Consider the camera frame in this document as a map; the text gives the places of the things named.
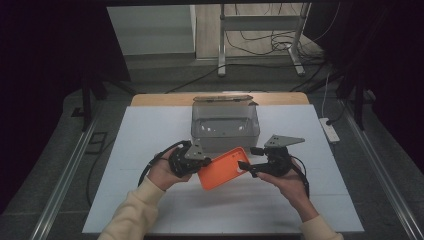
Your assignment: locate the orange phone case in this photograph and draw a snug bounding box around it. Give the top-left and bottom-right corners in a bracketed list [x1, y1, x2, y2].
[197, 146, 252, 192]

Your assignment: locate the tangle of black floor cables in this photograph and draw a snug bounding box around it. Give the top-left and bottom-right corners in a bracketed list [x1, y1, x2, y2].
[224, 3, 341, 64]

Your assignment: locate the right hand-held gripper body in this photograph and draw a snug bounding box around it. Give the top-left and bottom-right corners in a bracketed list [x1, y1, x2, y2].
[255, 134, 306, 178]

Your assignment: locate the clear plastic storage box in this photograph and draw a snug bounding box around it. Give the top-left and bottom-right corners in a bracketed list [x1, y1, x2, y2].
[190, 94, 261, 155]

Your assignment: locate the thin black floor cable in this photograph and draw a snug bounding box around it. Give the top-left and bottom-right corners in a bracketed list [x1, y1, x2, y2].
[85, 138, 116, 208]

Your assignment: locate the long black floor cable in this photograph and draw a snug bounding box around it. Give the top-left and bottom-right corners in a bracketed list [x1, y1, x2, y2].
[164, 62, 323, 95]

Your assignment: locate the left hand-held gripper cable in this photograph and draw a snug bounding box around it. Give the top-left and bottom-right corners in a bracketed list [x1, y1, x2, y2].
[137, 139, 193, 188]

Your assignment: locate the right hand-held gripper cable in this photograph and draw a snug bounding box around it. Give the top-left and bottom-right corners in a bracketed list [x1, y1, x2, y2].
[289, 154, 311, 198]

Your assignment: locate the white table board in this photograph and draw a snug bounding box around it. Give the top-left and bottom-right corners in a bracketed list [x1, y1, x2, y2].
[82, 104, 365, 234]

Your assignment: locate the aluminium floor rail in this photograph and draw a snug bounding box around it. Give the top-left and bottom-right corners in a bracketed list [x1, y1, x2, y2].
[29, 109, 102, 240]
[338, 99, 424, 240]

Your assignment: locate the hand-held gripper cable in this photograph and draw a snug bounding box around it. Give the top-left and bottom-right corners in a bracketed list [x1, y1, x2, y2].
[137, 139, 193, 188]
[289, 154, 311, 198]

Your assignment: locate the white panel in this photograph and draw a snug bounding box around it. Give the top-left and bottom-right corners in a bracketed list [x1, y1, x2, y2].
[107, 4, 197, 56]

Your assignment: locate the dark curtain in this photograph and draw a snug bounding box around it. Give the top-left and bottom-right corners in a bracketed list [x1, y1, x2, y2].
[0, 0, 132, 214]
[304, 0, 424, 164]

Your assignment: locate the person's left hand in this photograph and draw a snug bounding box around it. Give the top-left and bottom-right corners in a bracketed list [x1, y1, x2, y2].
[146, 148, 193, 192]

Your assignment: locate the person's right hand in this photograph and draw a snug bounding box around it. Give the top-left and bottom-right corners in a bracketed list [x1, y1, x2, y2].
[257, 159, 318, 223]

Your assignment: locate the white power strip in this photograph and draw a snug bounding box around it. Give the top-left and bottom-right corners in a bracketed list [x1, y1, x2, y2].
[318, 117, 341, 145]

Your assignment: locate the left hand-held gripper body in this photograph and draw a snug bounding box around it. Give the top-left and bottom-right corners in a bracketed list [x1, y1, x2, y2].
[168, 139, 205, 179]

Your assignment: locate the white power strip cable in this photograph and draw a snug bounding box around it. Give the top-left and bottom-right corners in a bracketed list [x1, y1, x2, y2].
[321, 71, 332, 120]

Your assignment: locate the black floor frame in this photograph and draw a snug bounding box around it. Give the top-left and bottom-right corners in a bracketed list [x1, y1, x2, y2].
[84, 131, 109, 155]

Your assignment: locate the black stand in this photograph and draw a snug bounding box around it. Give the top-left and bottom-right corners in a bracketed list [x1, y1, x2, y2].
[334, 74, 377, 131]
[71, 71, 138, 133]

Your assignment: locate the white metal stand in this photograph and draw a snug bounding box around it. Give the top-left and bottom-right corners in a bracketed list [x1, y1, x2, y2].
[217, 3, 313, 78]

